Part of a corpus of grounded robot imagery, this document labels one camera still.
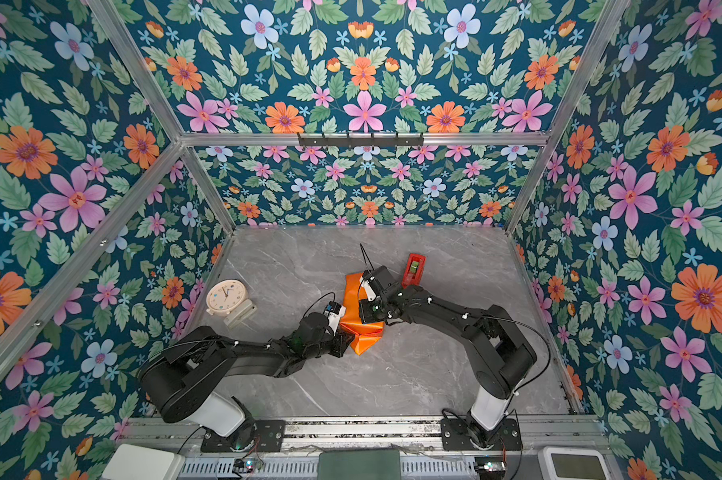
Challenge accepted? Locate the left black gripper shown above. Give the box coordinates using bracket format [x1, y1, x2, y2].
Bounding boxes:
[303, 328, 358, 362]

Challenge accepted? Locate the yellow wrapping paper sheet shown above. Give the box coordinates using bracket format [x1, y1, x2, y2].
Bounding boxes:
[340, 272, 385, 356]

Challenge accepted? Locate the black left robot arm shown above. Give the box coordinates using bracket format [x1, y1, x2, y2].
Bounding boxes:
[139, 301, 353, 423]

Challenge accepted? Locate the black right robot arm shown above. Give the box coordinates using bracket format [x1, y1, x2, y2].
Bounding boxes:
[359, 266, 537, 432]

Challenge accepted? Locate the green centre box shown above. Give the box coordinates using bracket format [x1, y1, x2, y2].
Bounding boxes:
[317, 449, 402, 480]

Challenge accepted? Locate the white box bottom left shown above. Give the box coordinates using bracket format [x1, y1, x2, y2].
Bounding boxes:
[101, 444, 186, 480]

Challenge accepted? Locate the red tape dispenser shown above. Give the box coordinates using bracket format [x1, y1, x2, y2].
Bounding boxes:
[401, 253, 427, 288]

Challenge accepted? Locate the round white analog clock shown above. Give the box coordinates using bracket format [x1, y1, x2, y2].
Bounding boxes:
[206, 280, 249, 318]

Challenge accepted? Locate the white device bottom right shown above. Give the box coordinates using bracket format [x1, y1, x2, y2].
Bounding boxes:
[537, 446, 624, 480]

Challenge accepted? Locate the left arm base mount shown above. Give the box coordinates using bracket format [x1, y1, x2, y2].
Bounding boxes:
[200, 419, 286, 454]

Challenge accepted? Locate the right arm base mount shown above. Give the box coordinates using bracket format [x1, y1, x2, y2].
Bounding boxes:
[440, 412, 523, 451]

